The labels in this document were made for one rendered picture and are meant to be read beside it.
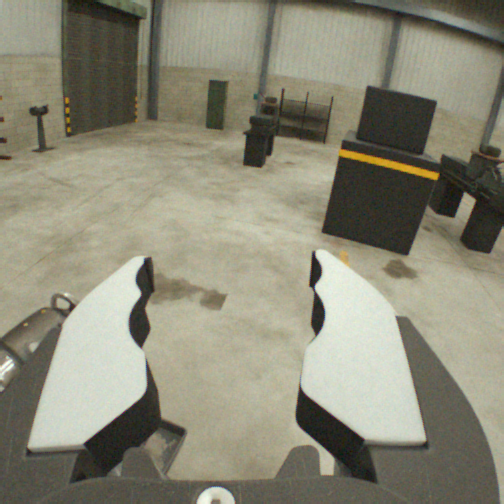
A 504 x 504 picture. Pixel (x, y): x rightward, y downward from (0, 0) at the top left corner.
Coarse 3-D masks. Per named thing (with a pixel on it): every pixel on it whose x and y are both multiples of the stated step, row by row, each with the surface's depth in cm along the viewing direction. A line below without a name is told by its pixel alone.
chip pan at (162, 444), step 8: (160, 432) 100; (168, 432) 100; (152, 440) 96; (160, 440) 97; (168, 440) 97; (176, 440) 98; (152, 448) 94; (160, 448) 94; (168, 448) 95; (160, 456) 92; (168, 456) 92; (160, 464) 89
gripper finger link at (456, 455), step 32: (416, 352) 7; (416, 384) 6; (448, 384) 6; (448, 416) 5; (384, 448) 5; (416, 448) 5; (448, 448) 5; (480, 448) 5; (384, 480) 4; (416, 480) 4; (448, 480) 4; (480, 480) 4
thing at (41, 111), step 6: (30, 108) 592; (36, 108) 602; (42, 108) 617; (36, 114) 609; (42, 114) 614; (42, 120) 629; (42, 126) 633; (42, 132) 639; (42, 138) 644; (42, 144) 650; (36, 150) 645; (42, 150) 647; (48, 150) 664
